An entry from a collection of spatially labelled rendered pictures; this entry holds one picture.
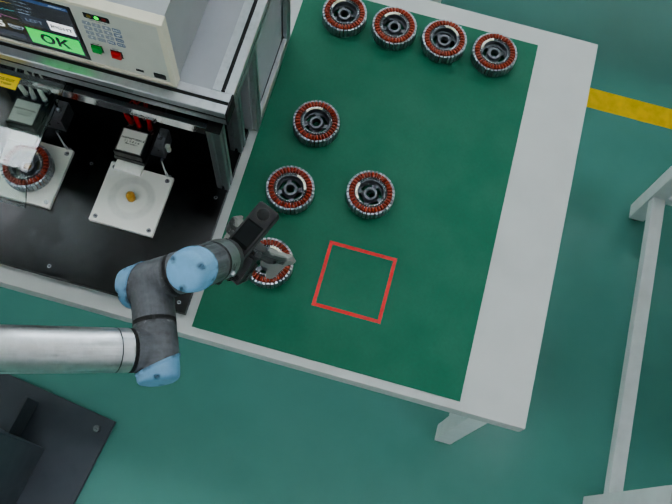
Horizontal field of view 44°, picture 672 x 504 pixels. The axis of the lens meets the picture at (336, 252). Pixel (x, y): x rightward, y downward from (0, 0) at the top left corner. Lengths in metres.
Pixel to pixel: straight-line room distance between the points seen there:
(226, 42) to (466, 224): 0.70
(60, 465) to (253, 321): 0.97
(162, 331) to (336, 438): 1.22
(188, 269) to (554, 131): 1.07
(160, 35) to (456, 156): 0.83
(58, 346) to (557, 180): 1.23
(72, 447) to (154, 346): 1.23
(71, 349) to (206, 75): 0.61
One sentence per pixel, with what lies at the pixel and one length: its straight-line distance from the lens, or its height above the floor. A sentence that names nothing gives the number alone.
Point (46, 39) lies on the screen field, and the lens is 1.69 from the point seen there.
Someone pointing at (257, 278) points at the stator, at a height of 0.79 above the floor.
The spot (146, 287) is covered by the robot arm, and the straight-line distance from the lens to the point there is 1.45.
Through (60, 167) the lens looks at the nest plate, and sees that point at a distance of 1.99.
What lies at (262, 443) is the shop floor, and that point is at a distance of 2.54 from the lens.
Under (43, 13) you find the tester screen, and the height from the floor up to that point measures 1.26.
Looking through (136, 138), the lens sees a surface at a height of 0.92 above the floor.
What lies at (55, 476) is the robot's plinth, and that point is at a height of 0.02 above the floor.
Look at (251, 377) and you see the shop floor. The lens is 2.57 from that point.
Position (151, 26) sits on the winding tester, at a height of 1.31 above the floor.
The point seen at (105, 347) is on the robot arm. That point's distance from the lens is 1.38.
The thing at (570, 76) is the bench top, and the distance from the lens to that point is 2.20.
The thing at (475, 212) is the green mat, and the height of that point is 0.75.
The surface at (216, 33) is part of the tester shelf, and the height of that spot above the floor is 1.11.
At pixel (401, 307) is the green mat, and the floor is 0.75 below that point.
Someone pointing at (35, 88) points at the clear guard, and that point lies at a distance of 1.77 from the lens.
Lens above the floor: 2.53
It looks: 71 degrees down
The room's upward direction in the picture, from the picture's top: 9 degrees clockwise
